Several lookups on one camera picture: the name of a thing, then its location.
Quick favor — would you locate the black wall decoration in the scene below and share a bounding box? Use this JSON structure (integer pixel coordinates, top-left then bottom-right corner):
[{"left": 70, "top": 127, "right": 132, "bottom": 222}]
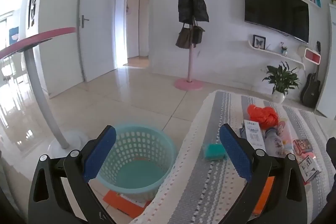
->
[{"left": 29, "top": 0, "right": 38, "bottom": 29}]

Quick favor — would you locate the orange plastic bag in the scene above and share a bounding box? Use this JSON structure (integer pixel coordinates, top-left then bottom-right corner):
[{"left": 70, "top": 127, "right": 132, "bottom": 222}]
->
[{"left": 247, "top": 105, "right": 279, "bottom": 130}]

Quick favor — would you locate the framed butterfly picture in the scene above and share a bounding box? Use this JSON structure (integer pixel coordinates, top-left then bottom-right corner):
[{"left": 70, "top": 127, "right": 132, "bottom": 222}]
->
[{"left": 252, "top": 35, "right": 266, "bottom": 50}]

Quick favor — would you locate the white milk carton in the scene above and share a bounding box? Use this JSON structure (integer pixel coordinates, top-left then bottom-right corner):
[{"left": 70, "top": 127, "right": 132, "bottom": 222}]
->
[{"left": 241, "top": 120, "right": 265, "bottom": 148}]

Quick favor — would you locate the white door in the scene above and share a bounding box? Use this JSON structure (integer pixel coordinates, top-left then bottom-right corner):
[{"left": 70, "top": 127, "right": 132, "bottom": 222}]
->
[{"left": 79, "top": 0, "right": 118, "bottom": 83}]

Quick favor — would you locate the black bag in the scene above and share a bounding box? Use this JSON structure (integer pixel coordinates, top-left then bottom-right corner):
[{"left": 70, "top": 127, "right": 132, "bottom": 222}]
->
[{"left": 192, "top": 26, "right": 205, "bottom": 45}]

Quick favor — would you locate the pink round table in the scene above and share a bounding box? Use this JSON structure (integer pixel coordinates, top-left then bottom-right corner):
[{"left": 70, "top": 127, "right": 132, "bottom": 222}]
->
[{"left": 0, "top": 27, "right": 91, "bottom": 161}]

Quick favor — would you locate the pale pink packet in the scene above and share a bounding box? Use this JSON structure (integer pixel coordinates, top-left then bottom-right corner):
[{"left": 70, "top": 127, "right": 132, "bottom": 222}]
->
[{"left": 277, "top": 120, "right": 294, "bottom": 153}]

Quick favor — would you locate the brown handbag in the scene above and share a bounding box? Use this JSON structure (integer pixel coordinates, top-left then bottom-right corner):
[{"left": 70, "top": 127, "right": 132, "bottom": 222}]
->
[{"left": 175, "top": 22, "right": 193, "bottom": 48}]

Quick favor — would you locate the curved white wall shelf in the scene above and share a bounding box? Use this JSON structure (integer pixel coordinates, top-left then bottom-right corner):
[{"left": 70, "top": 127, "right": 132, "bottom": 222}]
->
[{"left": 248, "top": 40, "right": 306, "bottom": 69}]

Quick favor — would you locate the small red printed box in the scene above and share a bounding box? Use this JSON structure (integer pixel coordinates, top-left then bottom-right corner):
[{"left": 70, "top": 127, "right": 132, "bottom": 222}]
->
[{"left": 292, "top": 139, "right": 312, "bottom": 155}]

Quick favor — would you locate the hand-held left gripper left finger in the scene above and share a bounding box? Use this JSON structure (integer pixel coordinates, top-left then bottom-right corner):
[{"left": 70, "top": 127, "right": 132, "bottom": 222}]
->
[{"left": 28, "top": 125, "right": 117, "bottom": 224}]

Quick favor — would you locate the pink coat rack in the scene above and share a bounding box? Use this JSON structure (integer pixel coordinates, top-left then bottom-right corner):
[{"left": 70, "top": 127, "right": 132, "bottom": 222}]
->
[{"left": 173, "top": 0, "right": 208, "bottom": 90}]

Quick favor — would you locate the teal plastic basket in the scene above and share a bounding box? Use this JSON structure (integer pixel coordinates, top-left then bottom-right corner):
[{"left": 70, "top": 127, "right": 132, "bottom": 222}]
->
[{"left": 97, "top": 123, "right": 177, "bottom": 194}]

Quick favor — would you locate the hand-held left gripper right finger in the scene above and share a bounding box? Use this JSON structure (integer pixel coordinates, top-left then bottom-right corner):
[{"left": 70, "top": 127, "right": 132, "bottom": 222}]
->
[{"left": 218, "top": 124, "right": 308, "bottom": 224}]

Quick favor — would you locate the red white rounded box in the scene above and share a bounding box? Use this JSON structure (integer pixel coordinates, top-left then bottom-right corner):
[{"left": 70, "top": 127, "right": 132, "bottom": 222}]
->
[{"left": 304, "top": 47, "right": 321, "bottom": 64}]

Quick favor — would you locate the black television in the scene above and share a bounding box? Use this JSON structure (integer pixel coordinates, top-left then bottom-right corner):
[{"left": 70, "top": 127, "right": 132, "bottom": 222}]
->
[{"left": 244, "top": 0, "right": 310, "bottom": 44}]

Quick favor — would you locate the grey white striped blanket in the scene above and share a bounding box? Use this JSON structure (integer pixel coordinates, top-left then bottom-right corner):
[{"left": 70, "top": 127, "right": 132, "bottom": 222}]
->
[{"left": 129, "top": 90, "right": 336, "bottom": 224}]

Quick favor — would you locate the small white printed box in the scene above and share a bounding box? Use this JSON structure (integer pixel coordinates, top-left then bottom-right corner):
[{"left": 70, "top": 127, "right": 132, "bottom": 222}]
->
[{"left": 298, "top": 155, "right": 322, "bottom": 182}]

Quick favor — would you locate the potted green plant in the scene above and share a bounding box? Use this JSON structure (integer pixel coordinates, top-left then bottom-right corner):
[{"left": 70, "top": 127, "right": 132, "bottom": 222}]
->
[{"left": 262, "top": 61, "right": 300, "bottom": 104}]

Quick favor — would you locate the teal sponge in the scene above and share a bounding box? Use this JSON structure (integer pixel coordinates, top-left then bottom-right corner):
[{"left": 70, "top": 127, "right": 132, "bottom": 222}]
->
[{"left": 203, "top": 143, "right": 227, "bottom": 161}]

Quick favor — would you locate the orange paper sheet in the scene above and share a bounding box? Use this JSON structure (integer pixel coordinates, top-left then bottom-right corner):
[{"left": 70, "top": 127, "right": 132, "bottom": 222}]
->
[{"left": 103, "top": 189, "right": 152, "bottom": 219}]

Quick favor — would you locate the black guitar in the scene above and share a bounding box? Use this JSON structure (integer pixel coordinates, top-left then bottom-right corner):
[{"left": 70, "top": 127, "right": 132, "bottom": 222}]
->
[{"left": 301, "top": 41, "right": 322, "bottom": 106}]

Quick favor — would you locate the orange snack packet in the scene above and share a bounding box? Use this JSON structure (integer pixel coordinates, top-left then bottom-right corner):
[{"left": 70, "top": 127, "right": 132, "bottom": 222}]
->
[{"left": 252, "top": 175, "right": 276, "bottom": 215}]

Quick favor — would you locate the clear plastic bottle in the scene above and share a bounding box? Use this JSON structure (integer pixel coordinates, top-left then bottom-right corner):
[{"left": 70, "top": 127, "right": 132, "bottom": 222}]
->
[{"left": 264, "top": 127, "right": 285, "bottom": 159}]

